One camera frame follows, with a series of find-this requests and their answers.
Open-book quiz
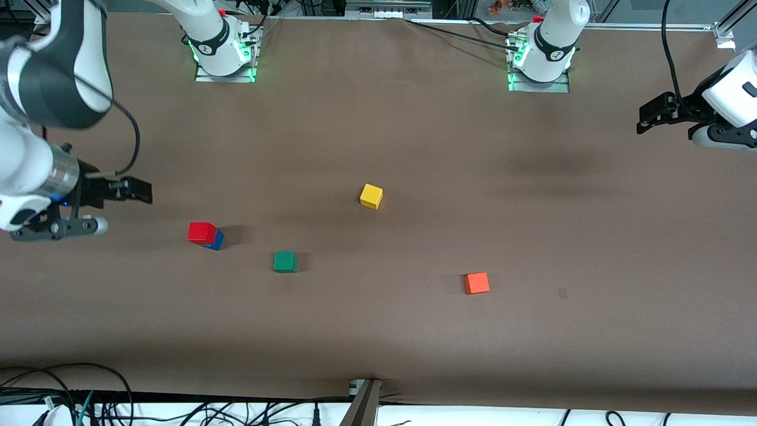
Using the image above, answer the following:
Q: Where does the red cube block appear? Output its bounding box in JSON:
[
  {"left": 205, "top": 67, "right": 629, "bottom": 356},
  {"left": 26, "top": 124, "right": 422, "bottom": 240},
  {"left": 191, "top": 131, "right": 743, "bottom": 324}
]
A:
[{"left": 187, "top": 221, "right": 218, "bottom": 246}]

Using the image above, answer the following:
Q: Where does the brown table cover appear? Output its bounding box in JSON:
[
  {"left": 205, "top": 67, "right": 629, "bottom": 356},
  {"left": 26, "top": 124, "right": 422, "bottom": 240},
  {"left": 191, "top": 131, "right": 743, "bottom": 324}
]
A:
[{"left": 0, "top": 11, "right": 757, "bottom": 415}]

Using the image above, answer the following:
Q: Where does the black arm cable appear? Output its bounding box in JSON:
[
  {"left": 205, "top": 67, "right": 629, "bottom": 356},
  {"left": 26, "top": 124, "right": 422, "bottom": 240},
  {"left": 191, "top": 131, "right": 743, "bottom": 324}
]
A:
[
  {"left": 661, "top": 0, "right": 690, "bottom": 107},
  {"left": 12, "top": 0, "right": 141, "bottom": 178}
]

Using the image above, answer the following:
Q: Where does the grey power strip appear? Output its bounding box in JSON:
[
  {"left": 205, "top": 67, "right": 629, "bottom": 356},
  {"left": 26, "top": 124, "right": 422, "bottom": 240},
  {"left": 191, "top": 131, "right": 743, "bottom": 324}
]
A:
[{"left": 346, "top": 0, "right": 432, "bottom": 20}]

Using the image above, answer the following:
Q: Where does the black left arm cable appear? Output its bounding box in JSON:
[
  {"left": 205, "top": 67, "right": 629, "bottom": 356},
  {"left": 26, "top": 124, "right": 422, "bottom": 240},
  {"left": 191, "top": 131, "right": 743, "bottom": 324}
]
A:
[{"left": 661, "top": 0, "right": 690, "bottom": 107}]

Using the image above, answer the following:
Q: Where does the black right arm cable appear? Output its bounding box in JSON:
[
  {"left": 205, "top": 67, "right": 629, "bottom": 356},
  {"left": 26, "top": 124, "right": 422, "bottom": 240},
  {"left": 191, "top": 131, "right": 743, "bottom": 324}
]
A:
[{"left": 12, "top": 0, "right": 141, "bottom": 178}]

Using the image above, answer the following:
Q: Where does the black looping cable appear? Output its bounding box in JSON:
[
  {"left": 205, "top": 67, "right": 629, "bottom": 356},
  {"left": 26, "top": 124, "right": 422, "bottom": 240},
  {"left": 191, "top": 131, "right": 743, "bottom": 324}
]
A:
[{"left": 0, "top": 362, "right": 134, "bottom": 426}]

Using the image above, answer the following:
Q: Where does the thin aluminium edge rail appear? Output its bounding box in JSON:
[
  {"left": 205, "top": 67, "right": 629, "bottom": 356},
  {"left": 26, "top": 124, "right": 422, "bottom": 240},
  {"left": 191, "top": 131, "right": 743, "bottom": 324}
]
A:
[{"left": 591, "top": 22, "right": 719, "bottom": 31}]

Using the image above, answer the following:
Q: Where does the aluminium corner bracket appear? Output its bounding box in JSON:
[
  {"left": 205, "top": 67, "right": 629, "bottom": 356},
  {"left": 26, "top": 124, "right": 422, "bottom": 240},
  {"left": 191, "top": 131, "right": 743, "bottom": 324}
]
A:
[{"left": 24, "top": 0, "right": 53, "bottom": 25}]

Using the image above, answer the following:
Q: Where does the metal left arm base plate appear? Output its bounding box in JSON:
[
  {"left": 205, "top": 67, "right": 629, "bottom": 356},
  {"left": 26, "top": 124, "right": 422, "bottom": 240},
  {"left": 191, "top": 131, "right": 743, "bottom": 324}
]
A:
[{"left": 507, "top": 64, "right": 571, "bottom": 94}]

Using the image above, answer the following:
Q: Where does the teal cable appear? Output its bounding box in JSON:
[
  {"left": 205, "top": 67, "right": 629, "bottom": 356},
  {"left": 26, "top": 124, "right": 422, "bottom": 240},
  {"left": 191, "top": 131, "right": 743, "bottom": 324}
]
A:
[{"left": 76, "top": 390, "right": 95, "bottom": 426}]

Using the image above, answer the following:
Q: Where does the yellow cube block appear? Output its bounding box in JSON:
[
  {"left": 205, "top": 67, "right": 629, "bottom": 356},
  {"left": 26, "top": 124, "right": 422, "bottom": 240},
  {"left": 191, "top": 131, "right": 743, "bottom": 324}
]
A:
[{"left": 360, "top": 183, "right": 384, "bottom": 211}]

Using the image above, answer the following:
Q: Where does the orange cube block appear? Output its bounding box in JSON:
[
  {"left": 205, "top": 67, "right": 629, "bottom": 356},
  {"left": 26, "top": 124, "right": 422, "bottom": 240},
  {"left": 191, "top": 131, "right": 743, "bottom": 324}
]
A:
[{"left": 464, "top": 272, "right": 491, "bottom": 296}]

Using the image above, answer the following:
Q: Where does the aluminium corner rail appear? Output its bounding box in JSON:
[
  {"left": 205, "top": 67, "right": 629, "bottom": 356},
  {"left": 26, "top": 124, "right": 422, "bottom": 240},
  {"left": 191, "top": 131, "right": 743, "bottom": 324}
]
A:
[{"left": 713, "top": 0, "right": 757, "bottom": 49}]

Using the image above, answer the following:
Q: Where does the short black base cable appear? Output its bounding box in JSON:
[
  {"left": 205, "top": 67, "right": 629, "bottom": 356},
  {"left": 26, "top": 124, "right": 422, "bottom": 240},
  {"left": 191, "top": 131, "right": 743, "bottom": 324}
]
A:
[{"left": 467, "top": 17, "right": 516, "bottom": 37}]

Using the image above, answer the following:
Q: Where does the long black base cable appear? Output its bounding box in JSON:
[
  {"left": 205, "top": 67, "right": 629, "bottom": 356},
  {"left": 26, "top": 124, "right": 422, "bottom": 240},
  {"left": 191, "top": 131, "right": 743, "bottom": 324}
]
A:
[{"left": 405, "top": 19, "right": 514, "bottom": 50}]

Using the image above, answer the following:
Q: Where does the grey metal post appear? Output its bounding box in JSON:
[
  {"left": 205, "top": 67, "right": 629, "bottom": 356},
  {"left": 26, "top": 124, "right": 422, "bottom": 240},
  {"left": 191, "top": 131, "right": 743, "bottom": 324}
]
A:
[{"left": 340, "top": 379, "right": 382, "bottom": 426}]

